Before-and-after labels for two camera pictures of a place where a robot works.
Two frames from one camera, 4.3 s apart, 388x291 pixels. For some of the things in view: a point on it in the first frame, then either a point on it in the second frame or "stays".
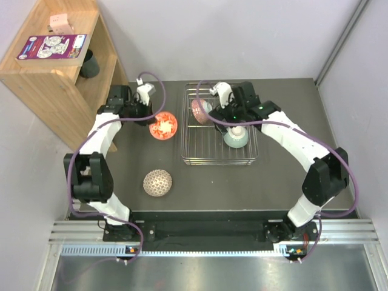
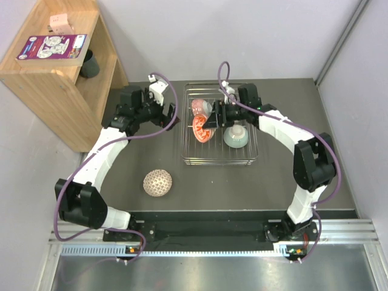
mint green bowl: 236,137 stays
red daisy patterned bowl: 197,111 stays
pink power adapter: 59,23 stays
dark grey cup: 90,68 stays
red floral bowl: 165,127 → 202,135
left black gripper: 147,110 → 161,119
